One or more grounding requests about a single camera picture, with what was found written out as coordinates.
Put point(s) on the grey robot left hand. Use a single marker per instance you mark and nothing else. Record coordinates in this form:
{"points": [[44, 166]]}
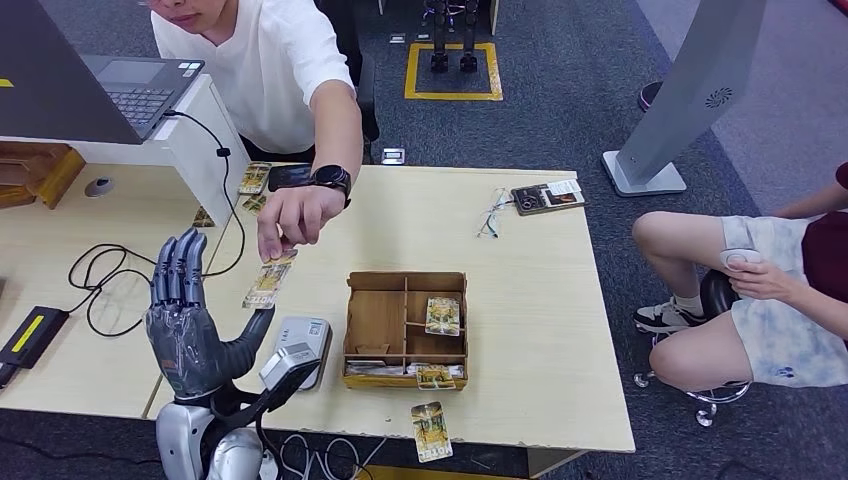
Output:
{"points": [[189, 344]]}

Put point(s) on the person's left hand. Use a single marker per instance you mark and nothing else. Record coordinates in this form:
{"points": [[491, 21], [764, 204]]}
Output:
{"points": [[298, 212], [765, 281]]}

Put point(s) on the grey round desk grommet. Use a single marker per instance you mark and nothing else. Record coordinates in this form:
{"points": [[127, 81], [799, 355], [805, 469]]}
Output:
{"points": [[98, 187]]}

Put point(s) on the person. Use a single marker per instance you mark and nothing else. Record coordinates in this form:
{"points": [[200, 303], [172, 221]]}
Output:
{"points": [[762, 331], [265, 66]]}

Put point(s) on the black chrome stool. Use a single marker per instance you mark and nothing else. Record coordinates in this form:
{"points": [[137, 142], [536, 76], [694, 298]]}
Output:
{"points": [[715, 291]]}

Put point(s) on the black chair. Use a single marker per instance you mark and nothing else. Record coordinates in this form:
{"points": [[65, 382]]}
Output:
{"points": [[368, 93]]}

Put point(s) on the white desk riser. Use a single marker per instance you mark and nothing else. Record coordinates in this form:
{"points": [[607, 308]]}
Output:
{"points": [[192, 159]]}

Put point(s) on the black yellow-labelled power adapter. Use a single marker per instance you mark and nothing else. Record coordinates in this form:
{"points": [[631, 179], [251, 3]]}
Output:
{"points": [[30, 338]]}

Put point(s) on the person's left forearm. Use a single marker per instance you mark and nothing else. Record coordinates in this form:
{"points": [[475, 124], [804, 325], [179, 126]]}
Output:
{"points": [[821, 311], [338, 126]]}

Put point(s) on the autumn tree print ID card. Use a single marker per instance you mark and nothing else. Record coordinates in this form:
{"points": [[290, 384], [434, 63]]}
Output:
{"points": [[268, 281]]}

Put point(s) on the wooden yellow tray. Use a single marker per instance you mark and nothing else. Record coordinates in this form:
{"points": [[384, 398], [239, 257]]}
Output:
{"points": [[40, 172]]}

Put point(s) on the autumn tree print hotel card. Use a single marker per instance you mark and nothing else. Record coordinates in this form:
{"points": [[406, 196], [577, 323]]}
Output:
{"points": [[254, 203], [254, 179], [431, 432], [435, 379], [442, 316], [203, 218]]}

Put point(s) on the white label card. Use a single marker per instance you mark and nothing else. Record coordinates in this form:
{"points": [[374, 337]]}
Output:
{"points": [[563, 187]]}

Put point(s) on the wooden compartment box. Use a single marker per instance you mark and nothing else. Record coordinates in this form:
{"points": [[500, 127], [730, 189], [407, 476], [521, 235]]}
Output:
{"points": [[381, 318]]}

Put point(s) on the white card reader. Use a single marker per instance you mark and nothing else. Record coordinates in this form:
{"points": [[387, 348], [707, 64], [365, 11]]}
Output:
{"points": [[301, 331]]}

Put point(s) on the dark round object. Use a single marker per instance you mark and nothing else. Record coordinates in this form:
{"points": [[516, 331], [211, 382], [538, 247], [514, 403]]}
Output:
{"points": [[649, 96]]}

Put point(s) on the yellow floor tape square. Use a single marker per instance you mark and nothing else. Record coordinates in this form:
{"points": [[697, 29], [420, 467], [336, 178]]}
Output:
{"points": [[454, 96]]}

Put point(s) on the metal floor outlet box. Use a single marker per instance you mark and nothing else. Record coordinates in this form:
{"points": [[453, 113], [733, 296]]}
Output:
{"points": [[397, 38], [393, 156]]}

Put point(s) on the grey kiosk stand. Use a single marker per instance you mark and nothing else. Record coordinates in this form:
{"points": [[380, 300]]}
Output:
{"points": [[689, 79]]}

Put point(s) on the black smartphone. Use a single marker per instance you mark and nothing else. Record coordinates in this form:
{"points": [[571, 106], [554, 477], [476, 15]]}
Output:
{"points": [[288, 177]]}

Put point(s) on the black wristwatch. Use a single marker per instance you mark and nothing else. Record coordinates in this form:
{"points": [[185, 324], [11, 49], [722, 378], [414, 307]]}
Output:
{"points": [[331, 177]]}

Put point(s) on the black badge holder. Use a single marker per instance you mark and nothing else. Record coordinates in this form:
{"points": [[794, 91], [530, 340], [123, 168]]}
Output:
{"points": [[530, 200]]}

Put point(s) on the round handheld controller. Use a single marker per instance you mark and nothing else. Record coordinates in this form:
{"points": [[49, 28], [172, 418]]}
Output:
{"points": [[738, 257]]}

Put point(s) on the dark grey laptop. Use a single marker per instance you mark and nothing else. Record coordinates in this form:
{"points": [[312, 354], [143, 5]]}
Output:
{"points": [[60, 79]]}

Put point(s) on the person's right forearm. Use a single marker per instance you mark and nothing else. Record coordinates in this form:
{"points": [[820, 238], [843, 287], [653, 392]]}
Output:
{"points": [[815, 202]]}

